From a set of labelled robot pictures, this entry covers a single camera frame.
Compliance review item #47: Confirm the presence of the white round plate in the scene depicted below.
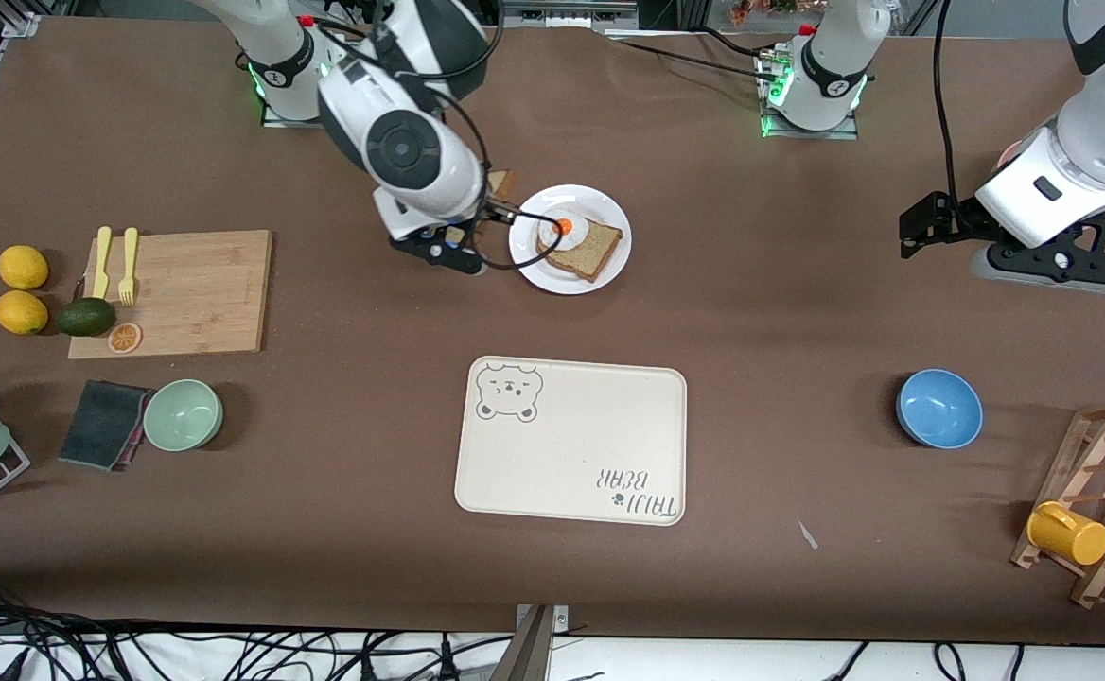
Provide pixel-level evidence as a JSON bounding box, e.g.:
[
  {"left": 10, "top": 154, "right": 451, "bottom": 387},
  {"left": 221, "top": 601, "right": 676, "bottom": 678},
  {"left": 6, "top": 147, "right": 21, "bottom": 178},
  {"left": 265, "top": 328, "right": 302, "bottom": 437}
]
[{"left": 508, "top": 184, "right": 632, "bottom": 296}]

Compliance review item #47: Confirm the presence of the fried egg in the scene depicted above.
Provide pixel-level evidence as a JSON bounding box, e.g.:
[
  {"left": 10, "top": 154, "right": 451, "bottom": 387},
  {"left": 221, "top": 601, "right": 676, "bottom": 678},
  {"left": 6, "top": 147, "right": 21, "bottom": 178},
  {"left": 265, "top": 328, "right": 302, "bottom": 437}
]
[{"left": 537, "top": 207, "right": 591, "bottom": 253}]

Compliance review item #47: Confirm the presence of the blue bowl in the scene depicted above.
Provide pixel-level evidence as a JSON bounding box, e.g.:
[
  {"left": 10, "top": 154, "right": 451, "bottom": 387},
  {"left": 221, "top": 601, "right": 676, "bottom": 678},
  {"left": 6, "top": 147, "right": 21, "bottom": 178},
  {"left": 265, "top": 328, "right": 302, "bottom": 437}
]
[{"left": 896, "top": 369, "right": 984, "bottom": 450}]

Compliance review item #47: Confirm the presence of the cream bear print tray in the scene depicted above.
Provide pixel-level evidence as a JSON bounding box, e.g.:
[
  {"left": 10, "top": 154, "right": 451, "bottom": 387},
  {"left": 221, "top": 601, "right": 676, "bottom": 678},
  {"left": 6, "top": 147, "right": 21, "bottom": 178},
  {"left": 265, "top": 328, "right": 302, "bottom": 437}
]
[{"left": 454, "top": 356, "right": 688, "bottom": 527}]

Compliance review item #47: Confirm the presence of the wooden cutting board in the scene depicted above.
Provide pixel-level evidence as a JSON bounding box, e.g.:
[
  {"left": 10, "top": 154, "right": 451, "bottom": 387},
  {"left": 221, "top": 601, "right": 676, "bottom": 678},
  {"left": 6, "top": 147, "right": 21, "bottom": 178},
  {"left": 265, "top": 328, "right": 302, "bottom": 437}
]
[{"left": 67, "top": 230, "right": 274, "bottom": 360}]

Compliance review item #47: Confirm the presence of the yellow plastic fork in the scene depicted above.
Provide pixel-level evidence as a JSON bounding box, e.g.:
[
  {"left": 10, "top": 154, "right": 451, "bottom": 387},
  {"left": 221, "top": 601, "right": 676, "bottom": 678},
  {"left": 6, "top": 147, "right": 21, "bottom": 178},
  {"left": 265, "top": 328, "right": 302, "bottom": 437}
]
[{"left": 117, "top": 227, "right": 140, "bottom": 307}]

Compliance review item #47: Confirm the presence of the pale green bowl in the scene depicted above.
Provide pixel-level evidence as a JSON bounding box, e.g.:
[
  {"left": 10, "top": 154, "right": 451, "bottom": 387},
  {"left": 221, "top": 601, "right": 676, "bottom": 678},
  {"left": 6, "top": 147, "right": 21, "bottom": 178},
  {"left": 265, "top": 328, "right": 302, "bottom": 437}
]
[{"left": 143, "top": 379, "right": 224, "bottom": 452}]

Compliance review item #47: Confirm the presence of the yellow mug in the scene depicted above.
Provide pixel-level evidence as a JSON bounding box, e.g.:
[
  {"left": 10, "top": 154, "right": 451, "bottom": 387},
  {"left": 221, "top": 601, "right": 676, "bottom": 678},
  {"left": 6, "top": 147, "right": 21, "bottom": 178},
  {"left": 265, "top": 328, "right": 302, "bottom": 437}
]
[{"left": 1026, "top": 501, "right": 1105, "bottom": 567}]

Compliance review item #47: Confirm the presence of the yellow plastic knife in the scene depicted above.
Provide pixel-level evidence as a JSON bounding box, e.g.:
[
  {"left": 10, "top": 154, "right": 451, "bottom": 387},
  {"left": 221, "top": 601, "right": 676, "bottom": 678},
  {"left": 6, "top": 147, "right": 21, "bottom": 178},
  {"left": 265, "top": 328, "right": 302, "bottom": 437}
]
[{"left": 91, "top": 226, "right": 114, "bottom": 301}]

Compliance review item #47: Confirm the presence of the dark green avocado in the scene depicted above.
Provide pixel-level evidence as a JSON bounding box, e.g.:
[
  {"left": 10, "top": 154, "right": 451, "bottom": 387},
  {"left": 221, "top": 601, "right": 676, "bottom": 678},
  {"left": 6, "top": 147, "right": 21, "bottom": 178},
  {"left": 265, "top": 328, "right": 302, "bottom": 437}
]
[{"left": 54, "top": 297, "right": 117, "bottom": 338}]

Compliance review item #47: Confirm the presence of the dark grey sponge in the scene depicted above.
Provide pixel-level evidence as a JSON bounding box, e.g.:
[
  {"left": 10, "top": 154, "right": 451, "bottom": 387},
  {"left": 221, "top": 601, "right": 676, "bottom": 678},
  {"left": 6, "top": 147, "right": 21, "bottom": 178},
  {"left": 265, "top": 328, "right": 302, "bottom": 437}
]
[{"left": 58, "top": 380, "right": 154, "bottom": 472}]

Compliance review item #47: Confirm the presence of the yellow lemon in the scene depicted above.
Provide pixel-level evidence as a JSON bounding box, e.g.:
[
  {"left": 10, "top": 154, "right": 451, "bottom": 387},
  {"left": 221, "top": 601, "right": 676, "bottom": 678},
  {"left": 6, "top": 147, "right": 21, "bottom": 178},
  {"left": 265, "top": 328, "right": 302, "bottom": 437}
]
[
  {"left": 0, "top": 289, "right": 49, "bottom": 336},
  {"left": 0, "top": 246, "right": 50, "bottom": 290}
]

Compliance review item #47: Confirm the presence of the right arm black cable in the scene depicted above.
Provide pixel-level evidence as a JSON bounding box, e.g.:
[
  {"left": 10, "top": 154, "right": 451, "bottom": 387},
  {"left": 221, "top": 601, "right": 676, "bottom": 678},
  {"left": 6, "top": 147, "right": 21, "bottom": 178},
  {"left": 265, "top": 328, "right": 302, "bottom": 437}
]
[{"left": 325, "top": 0, "right": 574, "bottom": 271}]

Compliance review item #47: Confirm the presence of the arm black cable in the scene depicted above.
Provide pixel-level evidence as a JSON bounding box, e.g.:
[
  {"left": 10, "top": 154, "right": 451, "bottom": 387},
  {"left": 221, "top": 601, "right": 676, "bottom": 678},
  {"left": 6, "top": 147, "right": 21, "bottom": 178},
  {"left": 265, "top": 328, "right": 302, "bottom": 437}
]
[
  {"left": 934, "top": 0, "right": 965, "bottom": 204},
  {"left": 325, "top": 0, "right": 574, "bottom": 271}
]

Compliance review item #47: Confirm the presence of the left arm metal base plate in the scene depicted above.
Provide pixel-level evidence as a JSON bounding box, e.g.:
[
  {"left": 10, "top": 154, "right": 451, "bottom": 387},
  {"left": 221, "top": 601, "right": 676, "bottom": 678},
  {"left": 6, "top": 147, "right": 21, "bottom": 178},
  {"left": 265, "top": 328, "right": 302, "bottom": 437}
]
[{"left": 759, "top": 47, "right": 861, "bottom": 141}]

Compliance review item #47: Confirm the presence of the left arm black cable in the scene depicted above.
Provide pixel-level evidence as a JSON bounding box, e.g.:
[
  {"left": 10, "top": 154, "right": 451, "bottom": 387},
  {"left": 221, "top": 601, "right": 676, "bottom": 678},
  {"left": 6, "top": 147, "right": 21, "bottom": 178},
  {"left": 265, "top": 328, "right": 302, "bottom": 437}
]
[{"left": 934, "top": 0, "right": 965, "bottom": 204}]

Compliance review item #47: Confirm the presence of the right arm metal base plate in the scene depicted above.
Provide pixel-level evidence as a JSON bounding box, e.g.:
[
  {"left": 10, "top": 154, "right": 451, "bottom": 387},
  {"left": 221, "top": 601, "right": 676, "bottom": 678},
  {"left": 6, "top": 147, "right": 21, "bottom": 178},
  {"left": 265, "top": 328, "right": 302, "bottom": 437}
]
[{"left": 260, "top": 40, "right": 366, "bottom": 130}]

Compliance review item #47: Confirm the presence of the black table cable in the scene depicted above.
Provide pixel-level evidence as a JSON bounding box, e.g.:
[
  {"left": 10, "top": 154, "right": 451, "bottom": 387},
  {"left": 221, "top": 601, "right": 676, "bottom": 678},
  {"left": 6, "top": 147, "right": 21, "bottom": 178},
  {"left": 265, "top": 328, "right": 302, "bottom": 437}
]
[{"left": 605, "top": 36, "right": 781, "bottom": 84}]

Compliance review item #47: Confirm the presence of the grey metal bracket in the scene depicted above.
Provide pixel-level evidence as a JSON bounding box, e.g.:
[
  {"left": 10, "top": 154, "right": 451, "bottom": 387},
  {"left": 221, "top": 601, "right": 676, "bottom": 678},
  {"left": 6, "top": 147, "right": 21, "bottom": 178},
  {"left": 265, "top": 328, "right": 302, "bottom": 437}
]
[{"left": 491, "top": 603, "right": 572, "bottom": 681}]

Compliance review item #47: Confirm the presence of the black cable tangle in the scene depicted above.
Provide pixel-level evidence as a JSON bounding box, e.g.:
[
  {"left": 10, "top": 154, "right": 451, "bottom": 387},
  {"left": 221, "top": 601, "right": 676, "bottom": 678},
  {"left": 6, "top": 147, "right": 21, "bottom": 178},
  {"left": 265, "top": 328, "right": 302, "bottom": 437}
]
[{"left": 0, "top": 605, "right": 516, "bottom": 681}]

